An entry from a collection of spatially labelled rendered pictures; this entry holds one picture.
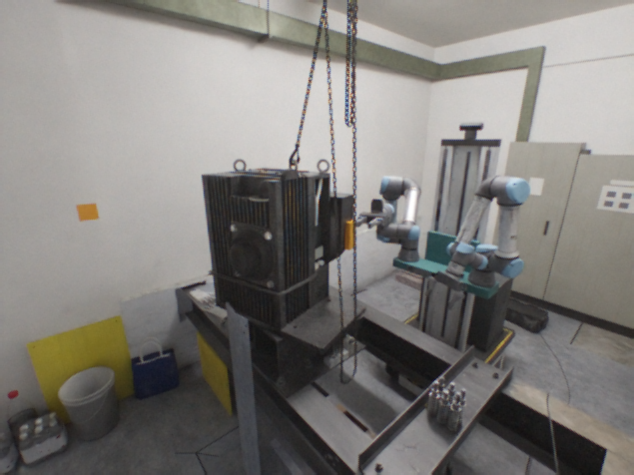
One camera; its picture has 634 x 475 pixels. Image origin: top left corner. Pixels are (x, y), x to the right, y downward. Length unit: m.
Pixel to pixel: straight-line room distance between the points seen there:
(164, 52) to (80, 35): 0.44
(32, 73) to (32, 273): 1.09
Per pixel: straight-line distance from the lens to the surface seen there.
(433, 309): 2.51
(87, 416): 2.50
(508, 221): 1.80
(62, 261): 2.37
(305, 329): 1.53
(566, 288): 4.00
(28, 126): 2.27
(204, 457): 2.27
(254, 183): 1.49
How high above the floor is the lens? 1.77
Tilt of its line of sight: 18 degrees down
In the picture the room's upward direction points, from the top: straight up
